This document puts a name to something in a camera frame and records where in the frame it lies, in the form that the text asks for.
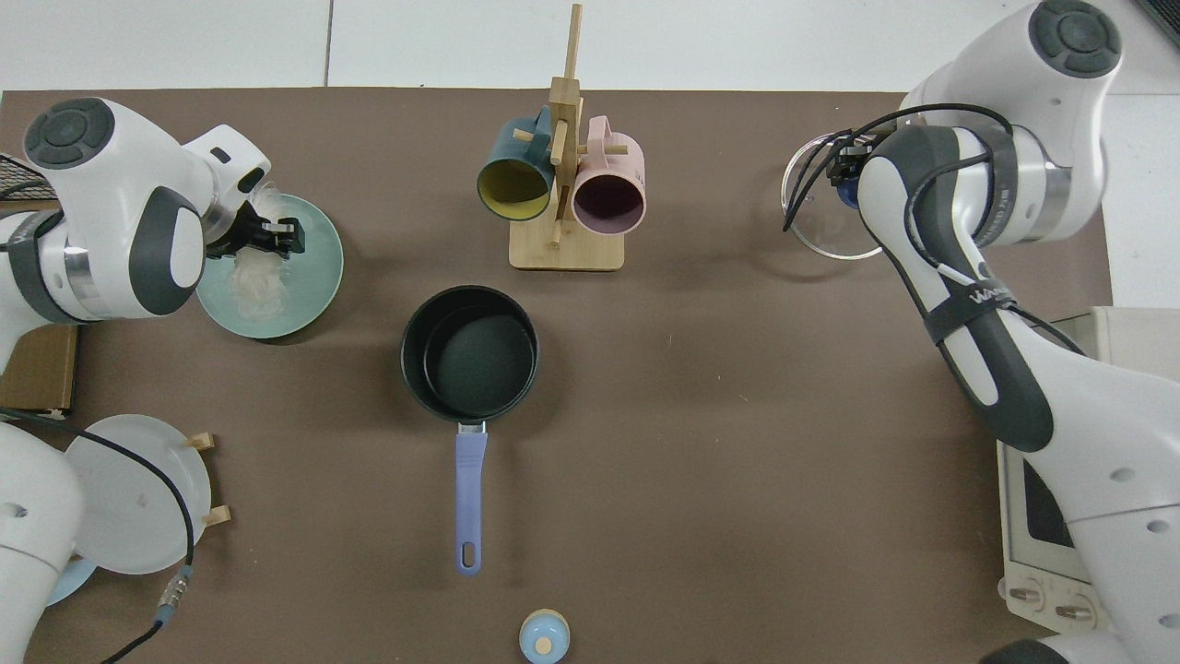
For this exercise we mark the white vermicelli bundle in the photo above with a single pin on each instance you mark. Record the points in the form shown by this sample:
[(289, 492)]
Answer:
[(258, 286)]

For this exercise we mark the pale toaster oven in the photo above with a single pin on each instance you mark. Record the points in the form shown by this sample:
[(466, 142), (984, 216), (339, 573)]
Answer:
[(1023, 526)]

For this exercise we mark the pink mug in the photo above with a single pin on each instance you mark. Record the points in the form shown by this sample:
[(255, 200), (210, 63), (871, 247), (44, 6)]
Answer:
[(608, 198)]

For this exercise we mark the dark grey device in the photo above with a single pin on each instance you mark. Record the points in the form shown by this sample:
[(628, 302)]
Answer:
[(1166, 14)]

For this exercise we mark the dark teal mug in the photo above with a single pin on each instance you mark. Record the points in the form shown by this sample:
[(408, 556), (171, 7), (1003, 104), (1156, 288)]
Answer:
[(512, 189)]

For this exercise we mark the wooden plate rack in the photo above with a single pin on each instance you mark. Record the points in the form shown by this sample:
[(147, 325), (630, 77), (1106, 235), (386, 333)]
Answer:
[(218, 516)]

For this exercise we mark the grey plate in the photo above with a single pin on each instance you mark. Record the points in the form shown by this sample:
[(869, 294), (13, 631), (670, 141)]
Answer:
[(138, 498)]

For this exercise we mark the glass lid with blue knob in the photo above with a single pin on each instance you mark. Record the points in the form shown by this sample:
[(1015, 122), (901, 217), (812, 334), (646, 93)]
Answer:
[(820, 226)]

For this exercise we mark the brown table cloth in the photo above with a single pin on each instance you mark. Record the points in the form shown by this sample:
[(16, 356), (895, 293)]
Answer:
[(737, 415)]

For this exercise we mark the small blue round thing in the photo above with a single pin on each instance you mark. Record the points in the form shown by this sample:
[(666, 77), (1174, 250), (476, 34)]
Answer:
[(535, 641)]

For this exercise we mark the wooden cup stand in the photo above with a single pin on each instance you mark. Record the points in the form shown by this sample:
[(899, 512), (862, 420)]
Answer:
[(567, 249)]

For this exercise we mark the green plate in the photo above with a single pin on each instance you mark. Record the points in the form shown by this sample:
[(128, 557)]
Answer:
[(318, 286)]

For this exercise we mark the light blue plate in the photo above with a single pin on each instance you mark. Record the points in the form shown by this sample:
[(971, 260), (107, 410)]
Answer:
[(69, 579)]

